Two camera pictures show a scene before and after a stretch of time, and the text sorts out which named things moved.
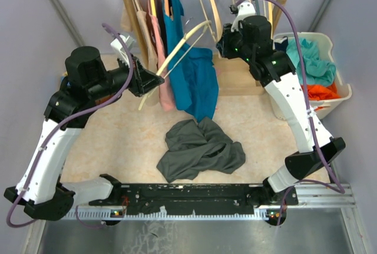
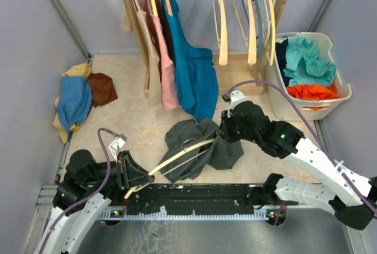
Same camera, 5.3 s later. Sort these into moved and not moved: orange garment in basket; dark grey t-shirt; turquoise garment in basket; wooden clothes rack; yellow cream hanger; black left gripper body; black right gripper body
Moved: black left gripper body; black right gripper body
Not moved: dark grey t-shirt; turquoise garment in basket; orange garment in basket; yellow cream hanger; wooden clothes rack
